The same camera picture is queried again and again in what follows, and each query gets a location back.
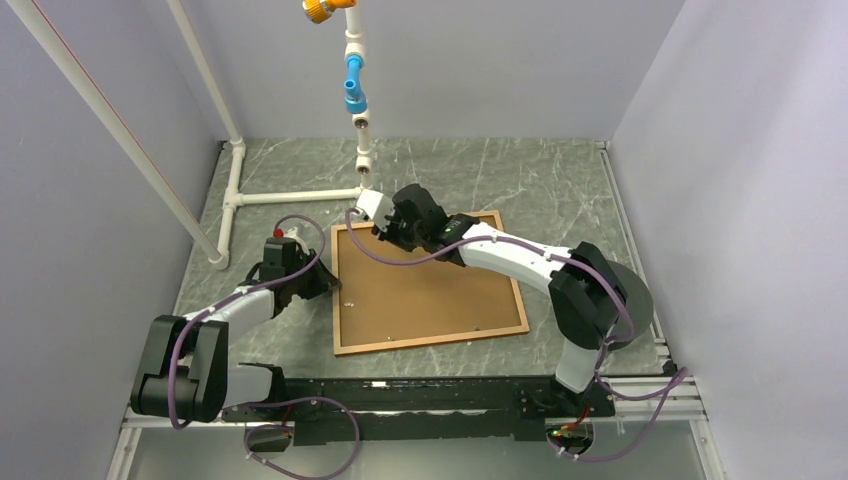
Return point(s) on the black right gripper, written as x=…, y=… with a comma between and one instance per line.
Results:
x=389, y=235

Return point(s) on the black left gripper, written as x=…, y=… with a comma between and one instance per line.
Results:
x=324, y=281

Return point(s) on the wooden picture frame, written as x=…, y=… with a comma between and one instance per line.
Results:
x=386, y=301

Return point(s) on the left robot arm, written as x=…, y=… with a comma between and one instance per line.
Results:
x=184, y=373

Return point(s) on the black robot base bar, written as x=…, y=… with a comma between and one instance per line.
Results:
x=522, y=408

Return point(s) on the blue pipe elbow fitting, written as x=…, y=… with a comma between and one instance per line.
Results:
x=355, y=98

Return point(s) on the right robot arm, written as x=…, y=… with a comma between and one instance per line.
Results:
x=587, y=296

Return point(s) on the white pvc pipe structure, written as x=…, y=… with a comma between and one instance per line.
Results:
x=102, y=148

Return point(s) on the orange pipe cap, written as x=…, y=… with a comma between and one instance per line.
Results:
x=318, y=11

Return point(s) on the dark grey round disc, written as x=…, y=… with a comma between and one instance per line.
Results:
x=637, y=300

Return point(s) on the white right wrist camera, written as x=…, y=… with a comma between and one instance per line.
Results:
x=378, y=207

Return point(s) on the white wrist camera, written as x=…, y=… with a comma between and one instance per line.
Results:
x=378, y=207
x=294, y=233

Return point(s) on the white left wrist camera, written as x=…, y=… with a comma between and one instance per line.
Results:
x=294, y=233

